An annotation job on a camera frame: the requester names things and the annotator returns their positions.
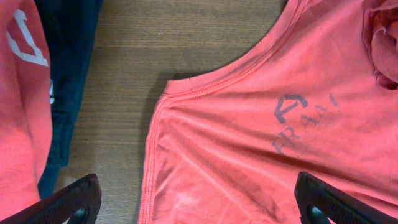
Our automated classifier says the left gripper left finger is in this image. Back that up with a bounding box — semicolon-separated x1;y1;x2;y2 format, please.
1;174;102;224

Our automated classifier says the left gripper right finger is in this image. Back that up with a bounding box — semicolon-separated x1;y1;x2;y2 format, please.
294;172;397;224

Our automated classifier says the salmon red t-shirt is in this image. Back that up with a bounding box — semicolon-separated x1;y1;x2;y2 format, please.
139;0;397;223

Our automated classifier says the folded red soccer shirt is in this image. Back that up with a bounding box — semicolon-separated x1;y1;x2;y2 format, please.
1;0;52;219

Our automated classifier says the folded navy blue garment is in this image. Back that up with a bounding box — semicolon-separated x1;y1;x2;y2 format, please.
35;0;103;199

